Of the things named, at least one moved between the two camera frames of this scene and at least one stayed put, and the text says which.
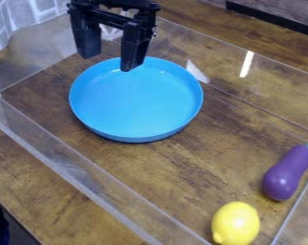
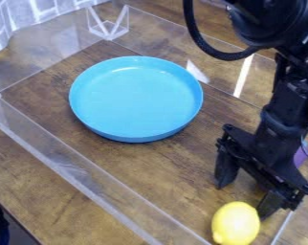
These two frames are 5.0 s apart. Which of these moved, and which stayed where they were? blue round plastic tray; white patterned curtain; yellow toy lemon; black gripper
Moved: black gripper
Stayed: yellow toy lemon; white patterned curtain; blue round plastic tray
